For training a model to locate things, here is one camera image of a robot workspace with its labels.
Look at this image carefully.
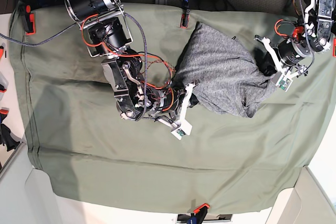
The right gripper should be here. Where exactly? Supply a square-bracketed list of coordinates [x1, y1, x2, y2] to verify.
[146, 82, 199, 130]

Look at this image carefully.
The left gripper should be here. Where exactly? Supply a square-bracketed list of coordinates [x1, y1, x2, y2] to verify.
[254, 38, 311, 77]

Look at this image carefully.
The grey T-shirt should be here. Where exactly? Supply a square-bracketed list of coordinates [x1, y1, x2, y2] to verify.
[173, 22, 276, 118]

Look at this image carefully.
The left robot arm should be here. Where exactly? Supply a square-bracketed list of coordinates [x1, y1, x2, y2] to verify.
[255, 0, 335, 76]

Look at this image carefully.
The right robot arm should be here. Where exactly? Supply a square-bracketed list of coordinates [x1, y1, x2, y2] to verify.
[65, 0, 195, 135]

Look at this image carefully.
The orange clamp right edge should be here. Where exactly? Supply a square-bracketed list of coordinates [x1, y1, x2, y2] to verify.
[332, 38, 336, 57]

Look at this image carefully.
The orange black top clamp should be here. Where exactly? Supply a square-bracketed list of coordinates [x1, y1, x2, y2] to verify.
[180, 0, 190, 29]

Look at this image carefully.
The orange black clamp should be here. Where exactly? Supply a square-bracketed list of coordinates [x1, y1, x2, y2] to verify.
[180, 0, 190, 29]
[187, 203, 210, 224]

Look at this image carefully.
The orange black bottom clamp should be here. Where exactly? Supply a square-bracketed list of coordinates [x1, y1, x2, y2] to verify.
[187, 203, 210, 224]

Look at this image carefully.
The green table cloth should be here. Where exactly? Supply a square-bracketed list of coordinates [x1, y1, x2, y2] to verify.
[9, 6, 335, 214]

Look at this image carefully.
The orange clamp left top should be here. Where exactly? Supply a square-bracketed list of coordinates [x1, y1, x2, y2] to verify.
[18, 3, 36, 35]

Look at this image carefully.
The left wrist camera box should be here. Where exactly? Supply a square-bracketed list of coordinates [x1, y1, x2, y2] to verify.
[271, 72, 292, 92]

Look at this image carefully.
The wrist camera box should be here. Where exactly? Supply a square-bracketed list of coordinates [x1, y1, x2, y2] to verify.
[171, 122, 192, 140]
[271, 72, 292, 92]

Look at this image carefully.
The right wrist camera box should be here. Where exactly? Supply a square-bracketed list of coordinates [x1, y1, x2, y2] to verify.
[171, 122, 192, 140]

